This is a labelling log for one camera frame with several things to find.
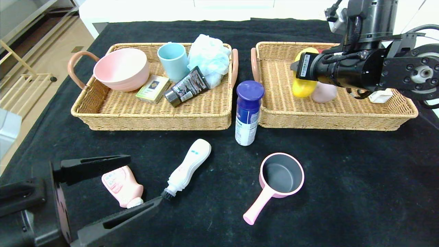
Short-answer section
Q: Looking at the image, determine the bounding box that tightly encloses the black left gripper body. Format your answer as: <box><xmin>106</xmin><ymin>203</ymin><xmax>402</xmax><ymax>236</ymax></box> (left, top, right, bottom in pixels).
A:
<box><xmin>20</xmin><ymin>161</ymin><xmax>73</xmax><ymax>247</ymax></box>

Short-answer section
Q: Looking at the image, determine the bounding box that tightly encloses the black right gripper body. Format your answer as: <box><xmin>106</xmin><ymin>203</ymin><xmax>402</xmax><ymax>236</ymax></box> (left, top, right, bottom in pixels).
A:
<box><xmin>296</xmin><ymin>52</ymin><xmax>337</xmax><ymax>81</ymax></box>

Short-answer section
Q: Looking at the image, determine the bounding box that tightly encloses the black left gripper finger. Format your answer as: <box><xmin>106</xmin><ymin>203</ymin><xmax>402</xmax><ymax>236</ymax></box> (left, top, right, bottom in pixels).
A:
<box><xmin>70</xmin><ymin>196</ymin><xmax>164</xmax><ymax>247</ymax></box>
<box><xmin>52</xmin><ymin>154</ymin><xmax>131</xmax><ymax>186</ymax></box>

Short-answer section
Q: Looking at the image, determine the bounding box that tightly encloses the long yellow fruit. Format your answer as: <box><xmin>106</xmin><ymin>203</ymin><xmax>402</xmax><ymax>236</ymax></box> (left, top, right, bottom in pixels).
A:
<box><xmin>292</xmin><ymin>47</ymin><xmax>320</xmax><ymax>98</ymax></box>

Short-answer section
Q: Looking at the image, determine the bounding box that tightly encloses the pale pink egg shaped food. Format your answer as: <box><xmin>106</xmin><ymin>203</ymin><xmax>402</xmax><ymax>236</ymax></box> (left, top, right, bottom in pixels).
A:
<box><xmin>311</xmin><ymin>82</ymin><xmax>337</xmax><ymax>104</ymax></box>

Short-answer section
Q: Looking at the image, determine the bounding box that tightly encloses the blue capped spray can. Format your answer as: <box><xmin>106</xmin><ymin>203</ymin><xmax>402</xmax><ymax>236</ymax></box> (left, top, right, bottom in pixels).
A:
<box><xmin>235</xmin><ymin>81</ymin><xmax>265</xmax><ymax>146</ymax></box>

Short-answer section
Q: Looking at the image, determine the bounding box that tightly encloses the pink toy saucepan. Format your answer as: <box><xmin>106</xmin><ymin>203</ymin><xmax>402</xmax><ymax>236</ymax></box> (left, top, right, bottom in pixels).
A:
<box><xmin>243</xmin><ymin>153</ymin><xmax>305</xmax><ymax>226</ymax></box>

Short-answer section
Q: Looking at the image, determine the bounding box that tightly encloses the wicker basket with food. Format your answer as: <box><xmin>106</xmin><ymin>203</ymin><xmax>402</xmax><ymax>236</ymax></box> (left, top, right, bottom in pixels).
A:
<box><xmin>250</xmin><ymin>42</ymin><xmax>419</xmax><ymax>132</ymax></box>

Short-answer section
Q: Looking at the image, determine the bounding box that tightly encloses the wicker basket with toiletries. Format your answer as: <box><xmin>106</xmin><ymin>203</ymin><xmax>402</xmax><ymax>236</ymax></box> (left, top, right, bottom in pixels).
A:
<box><xmin>68</xmin><ymin>43</ymin><xmax>239</xmax><ymax>131</ymax></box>

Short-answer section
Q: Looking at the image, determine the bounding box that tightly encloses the pink bottle white cap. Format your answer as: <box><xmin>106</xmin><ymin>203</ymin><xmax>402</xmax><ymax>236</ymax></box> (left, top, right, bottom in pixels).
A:
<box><xmin>101</xmin><ymin>165</ymin><xmax>144</xmax><ymax>209</ymax></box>

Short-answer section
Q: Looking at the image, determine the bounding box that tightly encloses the small white carton box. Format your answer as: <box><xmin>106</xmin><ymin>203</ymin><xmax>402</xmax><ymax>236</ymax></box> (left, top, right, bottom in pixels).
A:
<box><xmin>369</xmin><ymin>89</ymin><xmax>393</xmax><ymax>104</ymax></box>

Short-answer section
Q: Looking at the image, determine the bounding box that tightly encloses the white brush applicator bottle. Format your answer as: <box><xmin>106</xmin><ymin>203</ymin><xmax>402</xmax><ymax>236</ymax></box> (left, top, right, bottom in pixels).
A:
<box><xmin>161</xmin><ymin>139</ymin><xmax>212</xmax><ymax>201</ymax></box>

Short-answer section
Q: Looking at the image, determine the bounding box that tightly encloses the light blue bath pouf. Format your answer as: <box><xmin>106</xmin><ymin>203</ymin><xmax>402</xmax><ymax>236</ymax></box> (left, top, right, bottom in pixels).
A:
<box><xmin>188</xmin><ymin>34</ymin><xmax>232</xmax><ymax>89</ymax></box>

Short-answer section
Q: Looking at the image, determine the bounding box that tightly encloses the light wooden rack on wheels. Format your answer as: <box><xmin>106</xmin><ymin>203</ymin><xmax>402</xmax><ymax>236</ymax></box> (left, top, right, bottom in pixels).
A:
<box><xmin>0</xmin><ymin>39</ymin><xmax>58</xmax><ymax>119</ymax></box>

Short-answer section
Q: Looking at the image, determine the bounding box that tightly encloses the black tablecloth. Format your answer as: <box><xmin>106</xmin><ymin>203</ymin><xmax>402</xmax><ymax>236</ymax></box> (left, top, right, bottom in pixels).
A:
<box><xmin>0</xmin><ymin>19</ymin><xmax>439</xmax><ymax>247</ymax></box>

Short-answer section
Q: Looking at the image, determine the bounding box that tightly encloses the green soap box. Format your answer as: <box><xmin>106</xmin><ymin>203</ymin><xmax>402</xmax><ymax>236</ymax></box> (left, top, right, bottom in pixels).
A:
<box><xmin>136</xmin><ymin>75</ymin><xmax>171</xmax><ymax>105</ymax></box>

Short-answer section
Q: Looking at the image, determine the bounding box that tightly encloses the pink bowl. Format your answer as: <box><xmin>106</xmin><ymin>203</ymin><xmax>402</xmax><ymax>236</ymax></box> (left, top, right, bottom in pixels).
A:
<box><xmin>93</xmin><ymin>48</ymin><xmax>151</xmax><ymax>92</ymax></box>

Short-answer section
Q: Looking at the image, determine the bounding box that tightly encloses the black cosmetic tube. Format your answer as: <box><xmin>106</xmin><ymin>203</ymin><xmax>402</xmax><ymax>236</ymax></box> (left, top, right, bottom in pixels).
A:
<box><xmin>164</xmin><ymin>67</ymin><xmax>210</xmax><ymax>108</ymax></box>

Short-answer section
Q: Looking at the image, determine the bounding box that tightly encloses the teal plastic cup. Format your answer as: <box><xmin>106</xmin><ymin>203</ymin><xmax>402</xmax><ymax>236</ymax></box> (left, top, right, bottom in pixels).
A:
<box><xmin>157</xmin><ymin>43</ymin><xmax>190</xmax><ymax>84</ymax></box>

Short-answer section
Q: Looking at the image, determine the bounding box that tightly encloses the grey metal shelf unit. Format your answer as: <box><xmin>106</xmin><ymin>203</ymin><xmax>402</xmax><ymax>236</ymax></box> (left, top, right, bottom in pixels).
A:
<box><xmin>0</xmin><ymin>0</ymin><xmax>80</xmax><ymax>45</ymax></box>

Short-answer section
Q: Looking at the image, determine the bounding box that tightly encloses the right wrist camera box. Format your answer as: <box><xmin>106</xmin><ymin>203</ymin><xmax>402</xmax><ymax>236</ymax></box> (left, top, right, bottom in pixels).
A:
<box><xmin>326</xmin><ymin>6</ymin><xmax>347</xmax><ymax>34</ymax></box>

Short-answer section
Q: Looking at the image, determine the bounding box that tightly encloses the black camera cable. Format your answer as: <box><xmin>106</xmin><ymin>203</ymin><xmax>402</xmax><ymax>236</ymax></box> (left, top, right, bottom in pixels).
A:
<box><xmin>324</xmin><ymin>0</ymin><xmax>343</xmax><ymax>17</ymax></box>

